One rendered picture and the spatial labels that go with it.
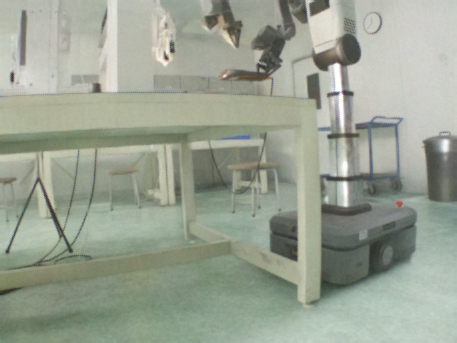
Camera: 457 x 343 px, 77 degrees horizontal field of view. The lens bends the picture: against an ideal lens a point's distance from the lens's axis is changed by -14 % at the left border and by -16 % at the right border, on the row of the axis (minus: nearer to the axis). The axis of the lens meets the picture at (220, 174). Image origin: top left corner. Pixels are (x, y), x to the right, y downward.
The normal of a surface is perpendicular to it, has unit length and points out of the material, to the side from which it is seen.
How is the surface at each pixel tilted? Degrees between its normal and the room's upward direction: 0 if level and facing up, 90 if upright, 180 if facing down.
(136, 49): 90
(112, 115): 90
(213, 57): 90
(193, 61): 90
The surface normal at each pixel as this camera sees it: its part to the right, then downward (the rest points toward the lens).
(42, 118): 0.45, 0.03
